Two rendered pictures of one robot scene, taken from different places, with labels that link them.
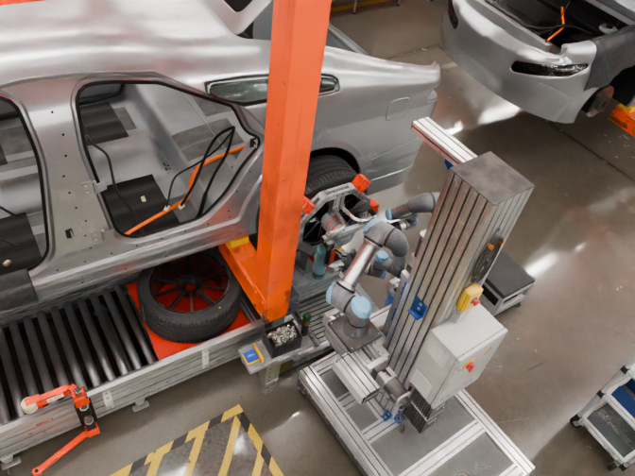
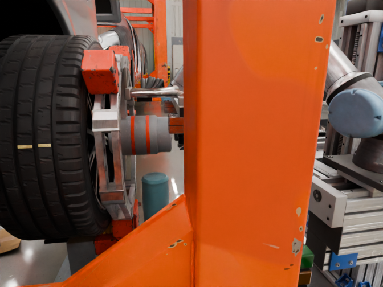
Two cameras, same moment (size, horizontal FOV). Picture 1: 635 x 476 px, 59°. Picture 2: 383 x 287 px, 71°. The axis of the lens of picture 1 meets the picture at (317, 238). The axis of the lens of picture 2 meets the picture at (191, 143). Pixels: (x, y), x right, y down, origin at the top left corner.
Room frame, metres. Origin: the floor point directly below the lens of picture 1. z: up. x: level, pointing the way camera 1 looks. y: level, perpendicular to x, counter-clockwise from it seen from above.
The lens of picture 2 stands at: (1.96, 0.60, 1.09)
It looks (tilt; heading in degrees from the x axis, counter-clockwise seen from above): 16 degrees down; 301
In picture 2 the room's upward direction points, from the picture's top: straight up
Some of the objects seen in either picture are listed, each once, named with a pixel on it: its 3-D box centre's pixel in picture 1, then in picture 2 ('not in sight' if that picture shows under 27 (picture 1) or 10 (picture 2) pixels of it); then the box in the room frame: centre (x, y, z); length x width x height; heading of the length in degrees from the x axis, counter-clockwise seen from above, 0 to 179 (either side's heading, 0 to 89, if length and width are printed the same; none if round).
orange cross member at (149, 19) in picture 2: not in sight; (117, 22); (9.60, -7.03, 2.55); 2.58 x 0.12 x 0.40; 38
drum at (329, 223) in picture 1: (336, 228); (141, 135); (2.60, -0.11, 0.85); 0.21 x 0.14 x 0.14; 38
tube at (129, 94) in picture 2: (332, 217); (153, 85); (2.50, -0.07, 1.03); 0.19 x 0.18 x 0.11; 38
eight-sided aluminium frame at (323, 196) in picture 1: (331, 220); (121, 135); (2.66, -0.07, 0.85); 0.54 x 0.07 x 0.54; 128
